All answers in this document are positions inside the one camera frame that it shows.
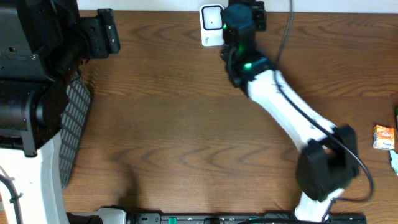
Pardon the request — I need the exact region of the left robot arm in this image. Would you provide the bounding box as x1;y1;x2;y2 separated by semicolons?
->
1;0;129;223

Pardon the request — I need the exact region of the orange tissue pack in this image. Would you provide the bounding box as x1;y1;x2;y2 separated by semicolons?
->
373;125;395;151

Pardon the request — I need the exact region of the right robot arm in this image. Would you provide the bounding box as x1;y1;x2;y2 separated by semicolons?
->
221;1;361;223

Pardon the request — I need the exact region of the grey plastic basket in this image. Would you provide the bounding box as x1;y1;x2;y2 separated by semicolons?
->
59;78;91;189

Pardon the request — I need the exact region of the teal wet wipes pack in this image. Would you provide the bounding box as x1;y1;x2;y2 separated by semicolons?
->
389;150;398;175

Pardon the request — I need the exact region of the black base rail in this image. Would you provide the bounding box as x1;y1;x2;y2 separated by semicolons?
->
67;212;368;224

